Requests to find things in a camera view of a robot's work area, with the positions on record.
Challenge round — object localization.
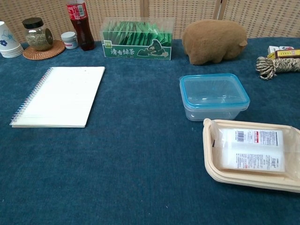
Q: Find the white spiral notebook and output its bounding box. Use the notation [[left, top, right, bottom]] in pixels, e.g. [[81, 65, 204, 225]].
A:
[[9, 66, 106, 128]]

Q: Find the blue carpet table cloth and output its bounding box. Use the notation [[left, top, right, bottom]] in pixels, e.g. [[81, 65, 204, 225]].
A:
[[0, 36, 300, 225]]

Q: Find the clear container blue lid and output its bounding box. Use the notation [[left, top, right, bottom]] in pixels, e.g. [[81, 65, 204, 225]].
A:
[[179, 73, 251, 122]]

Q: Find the green tea bag box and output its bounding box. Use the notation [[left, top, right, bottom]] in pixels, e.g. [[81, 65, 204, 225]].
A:
[[101, 17, 175, 61]]

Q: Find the brown plush capybara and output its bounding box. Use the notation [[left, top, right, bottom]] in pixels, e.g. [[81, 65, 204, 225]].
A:
[[182, 19, 248, 65]]

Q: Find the beige plastic tray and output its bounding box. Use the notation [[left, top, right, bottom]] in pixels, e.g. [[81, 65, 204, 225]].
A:
[[202, 118, 300, 194]]

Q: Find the cola bottle red cap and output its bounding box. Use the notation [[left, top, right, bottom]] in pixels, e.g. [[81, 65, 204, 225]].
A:
[[66, 0, 96, 52]]

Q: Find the small white plastic jar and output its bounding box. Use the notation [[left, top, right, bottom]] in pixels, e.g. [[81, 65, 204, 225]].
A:
[[60, 31, 78, 50]]

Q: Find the white packet in plastic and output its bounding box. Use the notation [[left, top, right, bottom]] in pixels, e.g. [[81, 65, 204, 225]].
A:
[[211, 120, 300, 175]]

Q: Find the round rattan coaster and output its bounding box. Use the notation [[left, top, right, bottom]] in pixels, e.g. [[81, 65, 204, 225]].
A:
[[22, 39, 66, 60]]

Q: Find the woven bamboo folding screen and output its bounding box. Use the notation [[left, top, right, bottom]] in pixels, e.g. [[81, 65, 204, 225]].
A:
[[0, 0, 300, 44]]

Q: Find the glass jar black lid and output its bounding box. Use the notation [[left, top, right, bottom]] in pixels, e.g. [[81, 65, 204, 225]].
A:
[[22, 18, 53, 52]]

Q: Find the small yellow box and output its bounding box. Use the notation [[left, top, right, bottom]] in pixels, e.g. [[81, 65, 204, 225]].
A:
[[267, 48, 300, 60]]

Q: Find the floral paper cup stack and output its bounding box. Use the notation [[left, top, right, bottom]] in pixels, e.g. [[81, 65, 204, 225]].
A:
[[0, 21, 24, 59]]

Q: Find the black and white rope bundle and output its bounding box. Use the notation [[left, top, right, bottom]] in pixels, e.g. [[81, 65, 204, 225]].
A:
[[255, 56, 300, 81]]

